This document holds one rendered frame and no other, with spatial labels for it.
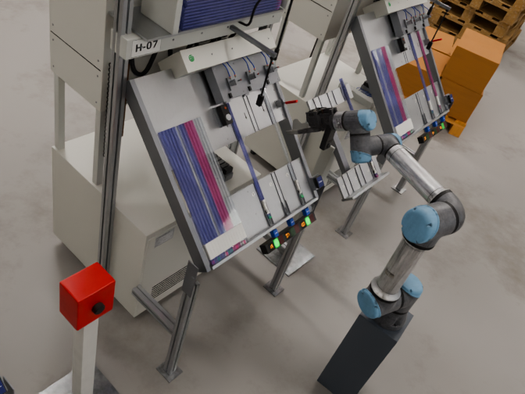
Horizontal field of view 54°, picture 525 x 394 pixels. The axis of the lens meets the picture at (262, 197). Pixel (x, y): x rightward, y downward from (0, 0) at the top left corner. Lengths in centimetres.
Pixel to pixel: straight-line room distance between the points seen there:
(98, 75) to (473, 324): 243
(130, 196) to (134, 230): 17
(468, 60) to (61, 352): 369
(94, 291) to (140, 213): 56
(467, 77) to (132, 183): 320
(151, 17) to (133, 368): 148
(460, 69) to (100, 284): 367
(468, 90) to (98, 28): 349
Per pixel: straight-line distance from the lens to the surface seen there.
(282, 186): 218
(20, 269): 278
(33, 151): 341
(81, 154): 242
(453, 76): 474
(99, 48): 190
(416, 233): 173
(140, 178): 232
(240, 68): 206
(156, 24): 179
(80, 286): 172
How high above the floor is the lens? 216
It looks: 40 degrees down
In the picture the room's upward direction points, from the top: 19 degrees clockwise
